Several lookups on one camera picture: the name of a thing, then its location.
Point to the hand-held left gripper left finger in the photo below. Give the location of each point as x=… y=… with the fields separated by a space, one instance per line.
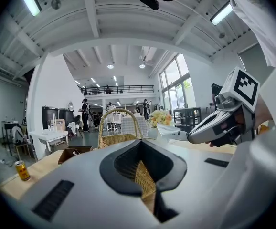
x=80 y=187

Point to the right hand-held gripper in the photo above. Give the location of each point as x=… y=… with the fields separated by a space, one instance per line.
x=245 y=87

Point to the white jacket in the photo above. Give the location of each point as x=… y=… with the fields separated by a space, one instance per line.
x=17 y=133

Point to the white square sachet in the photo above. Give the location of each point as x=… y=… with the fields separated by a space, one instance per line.
x=171 y=132

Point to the cardboard box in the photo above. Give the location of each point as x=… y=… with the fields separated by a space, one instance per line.
x=60 y=124

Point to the person's right hand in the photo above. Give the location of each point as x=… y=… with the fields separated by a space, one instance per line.
x=238 y=132

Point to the gold drink can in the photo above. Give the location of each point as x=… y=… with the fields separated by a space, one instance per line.
x=23 y=171

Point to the person's right forearm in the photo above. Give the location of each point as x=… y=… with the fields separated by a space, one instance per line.
x=263 y=113

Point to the dark cabinet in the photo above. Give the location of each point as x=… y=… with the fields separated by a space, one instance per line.
x=56 y=114

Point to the white side table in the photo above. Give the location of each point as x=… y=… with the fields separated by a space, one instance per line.
x=48 y=136

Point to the grey roller blind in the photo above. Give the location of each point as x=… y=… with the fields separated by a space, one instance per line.
x=255 y=63

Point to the yellow flower bouquet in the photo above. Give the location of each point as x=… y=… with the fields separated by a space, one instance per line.
x=160 y=118

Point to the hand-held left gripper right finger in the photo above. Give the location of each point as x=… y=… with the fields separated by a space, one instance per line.
x=212 y=187

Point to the large window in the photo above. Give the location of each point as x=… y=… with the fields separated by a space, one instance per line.
x=176 y=80

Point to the round smoke detector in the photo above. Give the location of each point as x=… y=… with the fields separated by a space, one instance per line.
x=56 y=3

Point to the black metal frame table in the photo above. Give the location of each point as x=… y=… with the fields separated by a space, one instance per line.
x=187 y=114

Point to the long ceiling light tube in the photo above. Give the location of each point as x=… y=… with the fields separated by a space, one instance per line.
x=30 y=0
x=221 y=14

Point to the black head camera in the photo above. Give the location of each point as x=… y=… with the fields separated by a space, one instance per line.
x=149 y=0

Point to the checkered cloth table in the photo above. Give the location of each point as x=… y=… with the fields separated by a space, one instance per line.
x=130 y=125

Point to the black balcony railing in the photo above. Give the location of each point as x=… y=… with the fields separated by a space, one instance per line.
x=119 y=89

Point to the large wicker basket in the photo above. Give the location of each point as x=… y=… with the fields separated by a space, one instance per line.
x=119 y=139

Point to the person's white shirt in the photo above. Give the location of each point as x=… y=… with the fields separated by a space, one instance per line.
x=252 y=13

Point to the dark brown organizer box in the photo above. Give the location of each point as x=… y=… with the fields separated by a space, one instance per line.
x=76 y=151

